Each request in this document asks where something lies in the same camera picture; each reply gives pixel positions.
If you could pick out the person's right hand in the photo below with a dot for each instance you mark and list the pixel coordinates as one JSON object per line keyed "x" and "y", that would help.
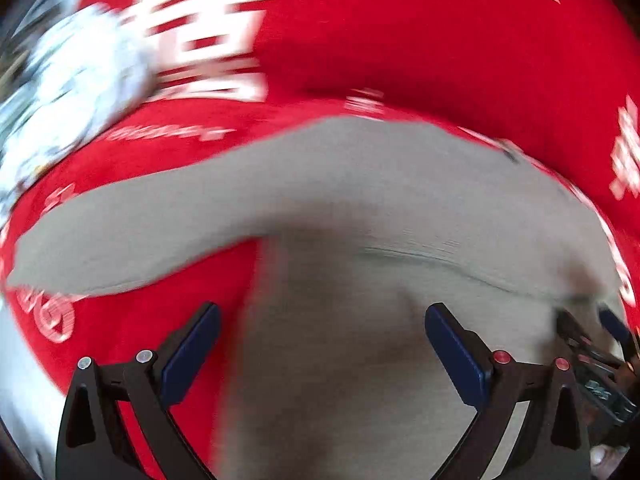
{"x": 605, "y": 457}

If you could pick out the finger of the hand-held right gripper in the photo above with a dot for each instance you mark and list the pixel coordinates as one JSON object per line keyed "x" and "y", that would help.
{"x": 614, "y": 324}
{"x": 575, "y": 332}

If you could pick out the red printed sofa cover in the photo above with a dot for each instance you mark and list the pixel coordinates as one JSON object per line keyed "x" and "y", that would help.
{"x": 400, "y": 25}

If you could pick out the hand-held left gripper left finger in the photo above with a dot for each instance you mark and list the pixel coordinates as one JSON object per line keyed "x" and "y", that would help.
{"x": 192, "y": 350}

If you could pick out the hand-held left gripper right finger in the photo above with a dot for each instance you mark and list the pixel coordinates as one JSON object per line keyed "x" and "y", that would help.
{"x": 452, "y": 350}

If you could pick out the white floral pillow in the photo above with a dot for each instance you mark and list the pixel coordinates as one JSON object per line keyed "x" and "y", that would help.
{"x": 75, "y": 95}

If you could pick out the grey knit garment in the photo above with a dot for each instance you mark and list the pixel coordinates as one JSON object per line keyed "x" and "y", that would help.
{"x": 350, "y": 185}

